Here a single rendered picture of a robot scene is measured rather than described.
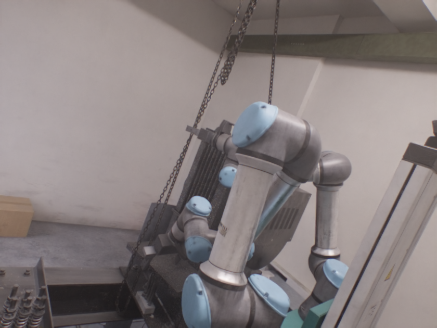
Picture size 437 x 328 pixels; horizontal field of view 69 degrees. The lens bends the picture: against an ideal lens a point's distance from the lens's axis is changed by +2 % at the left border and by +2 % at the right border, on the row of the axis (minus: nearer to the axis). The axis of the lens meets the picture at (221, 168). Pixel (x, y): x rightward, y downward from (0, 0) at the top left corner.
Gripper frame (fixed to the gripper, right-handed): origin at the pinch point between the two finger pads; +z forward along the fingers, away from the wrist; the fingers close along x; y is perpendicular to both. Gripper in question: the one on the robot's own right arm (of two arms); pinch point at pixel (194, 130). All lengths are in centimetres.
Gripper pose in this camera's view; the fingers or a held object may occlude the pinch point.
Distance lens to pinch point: 142.3
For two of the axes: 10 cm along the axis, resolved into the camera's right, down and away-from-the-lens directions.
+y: -3.6, 9.3, 0.9
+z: -7.6, -3.5, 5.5
